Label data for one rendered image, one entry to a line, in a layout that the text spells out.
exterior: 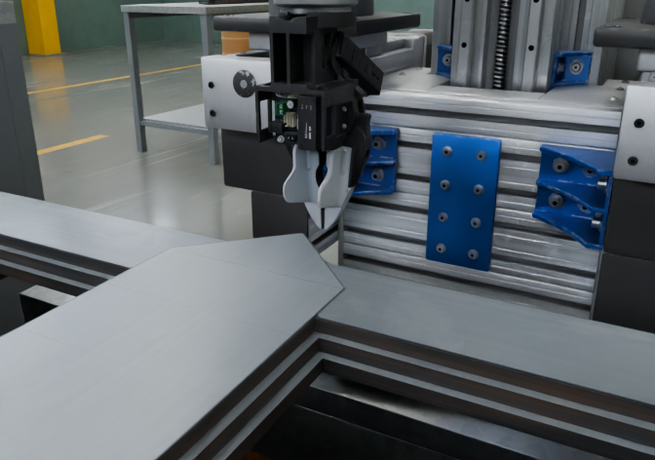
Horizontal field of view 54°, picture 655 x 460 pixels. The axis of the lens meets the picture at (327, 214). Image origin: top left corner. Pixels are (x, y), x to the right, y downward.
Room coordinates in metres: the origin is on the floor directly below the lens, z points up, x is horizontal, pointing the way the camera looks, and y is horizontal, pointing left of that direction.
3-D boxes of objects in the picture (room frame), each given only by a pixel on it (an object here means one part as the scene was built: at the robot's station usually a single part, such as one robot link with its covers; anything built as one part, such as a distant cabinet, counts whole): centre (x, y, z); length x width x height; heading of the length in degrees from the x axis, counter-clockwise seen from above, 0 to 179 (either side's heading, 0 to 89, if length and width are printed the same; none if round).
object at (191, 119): (4.82, 0.55, 0.49); 1.80 x 0.70 x 0.99; 149
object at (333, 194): (0.58, 0.00, 0.89); 0.06 x 0.03 x 0.09; 152
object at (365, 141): (0.60, -0.02, 0.94); 0.05 x 0.02 x 0.09; 62
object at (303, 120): (0.59, 0.01, 1.00); 0.09 x 0.08 x 0.12; 152
